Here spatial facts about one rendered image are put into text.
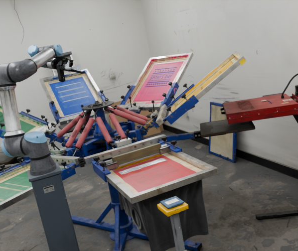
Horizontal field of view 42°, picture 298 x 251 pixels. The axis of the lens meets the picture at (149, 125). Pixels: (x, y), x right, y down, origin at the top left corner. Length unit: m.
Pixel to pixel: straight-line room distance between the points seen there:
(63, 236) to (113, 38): 5.06
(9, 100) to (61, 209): 0.69
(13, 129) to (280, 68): 2.96
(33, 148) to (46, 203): 0.33
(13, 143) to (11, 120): 0.13
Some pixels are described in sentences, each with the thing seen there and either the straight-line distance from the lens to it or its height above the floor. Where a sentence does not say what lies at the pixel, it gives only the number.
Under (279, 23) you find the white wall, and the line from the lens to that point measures 4.34.
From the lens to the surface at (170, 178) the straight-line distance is 2.50.
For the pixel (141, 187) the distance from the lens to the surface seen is 2.44.
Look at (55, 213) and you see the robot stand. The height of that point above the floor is 0.95.
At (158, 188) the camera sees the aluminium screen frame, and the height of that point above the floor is 0.99.
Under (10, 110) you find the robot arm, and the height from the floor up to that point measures 1.58.
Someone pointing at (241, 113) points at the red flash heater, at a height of 1.09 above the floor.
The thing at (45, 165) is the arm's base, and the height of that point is 1.24.
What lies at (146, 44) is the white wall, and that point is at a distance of 7.28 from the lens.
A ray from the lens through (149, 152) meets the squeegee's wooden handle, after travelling 2.87.
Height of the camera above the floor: 1.88
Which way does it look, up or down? 14 degrees down
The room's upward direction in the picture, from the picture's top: 10 degrees counter-clockwise
